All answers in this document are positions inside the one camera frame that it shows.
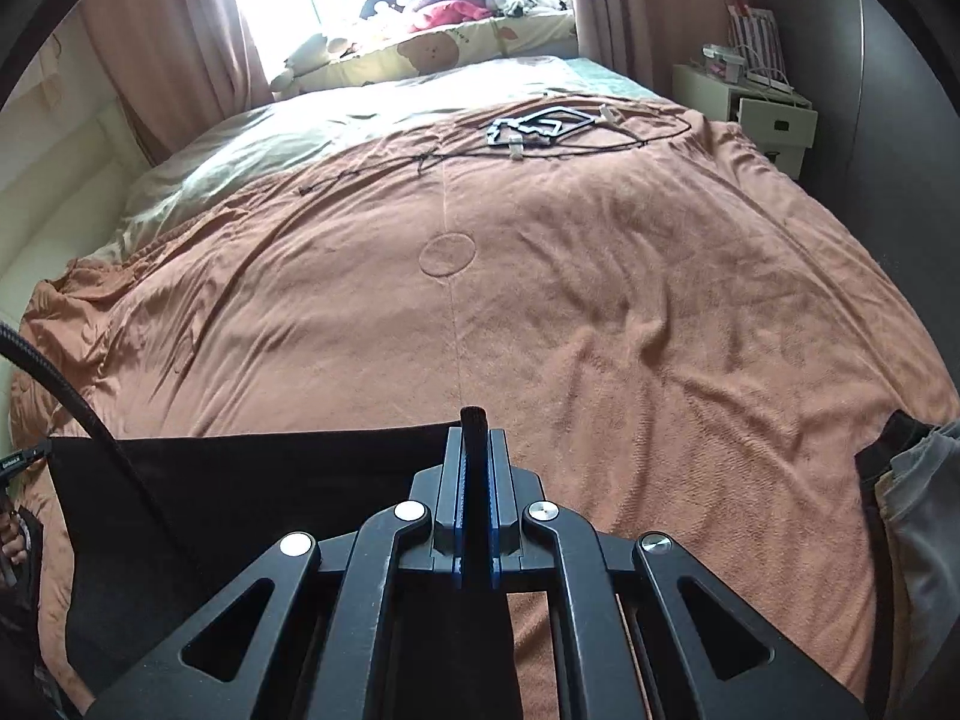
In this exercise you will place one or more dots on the orange-brown blanket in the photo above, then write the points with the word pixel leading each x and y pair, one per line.
pixel 600 315

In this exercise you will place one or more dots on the white nightstand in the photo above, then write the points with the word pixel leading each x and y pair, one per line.
pixel 772 120

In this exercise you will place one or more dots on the white power strip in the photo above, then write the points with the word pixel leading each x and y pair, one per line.
pixel 772 84

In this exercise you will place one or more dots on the dark cloth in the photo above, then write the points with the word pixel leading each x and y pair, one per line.
pixel 889 450

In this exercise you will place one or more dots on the white plastic clip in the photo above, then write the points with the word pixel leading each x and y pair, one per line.
pixel 609 116
pixel 514 151

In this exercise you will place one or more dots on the grey garment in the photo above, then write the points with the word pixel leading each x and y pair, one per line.
pixel 930 540

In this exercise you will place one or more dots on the bear print pillow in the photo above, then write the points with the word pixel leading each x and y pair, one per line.
pixel 450 49

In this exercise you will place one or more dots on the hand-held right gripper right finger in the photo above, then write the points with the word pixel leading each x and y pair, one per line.
pixel 491 562

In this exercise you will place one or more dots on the white and black cloth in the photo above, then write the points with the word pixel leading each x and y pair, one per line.
pixel 525 0

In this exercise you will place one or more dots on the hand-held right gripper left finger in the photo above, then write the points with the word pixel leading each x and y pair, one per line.
pixel 457 562

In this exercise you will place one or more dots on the black clothes hanger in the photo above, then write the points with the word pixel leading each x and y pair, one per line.
pixel 499 127

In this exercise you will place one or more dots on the person's left hand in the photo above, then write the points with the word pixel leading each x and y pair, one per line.
pixel 7 540

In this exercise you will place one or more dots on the red cloth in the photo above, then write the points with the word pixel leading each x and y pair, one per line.
pixel 457 13

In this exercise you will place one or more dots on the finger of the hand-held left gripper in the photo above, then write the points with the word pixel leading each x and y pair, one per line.
pixel 19 463

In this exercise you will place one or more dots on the small grey device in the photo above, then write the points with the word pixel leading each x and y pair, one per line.
pixel 720 56

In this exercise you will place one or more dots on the cream padded headboard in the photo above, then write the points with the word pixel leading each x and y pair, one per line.
pixel 45 187

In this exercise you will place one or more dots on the black bear print t-shirt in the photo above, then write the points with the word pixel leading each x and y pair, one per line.
pixel 225 480

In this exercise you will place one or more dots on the striped gift bag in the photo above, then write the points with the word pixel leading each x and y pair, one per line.
pixel 754 37

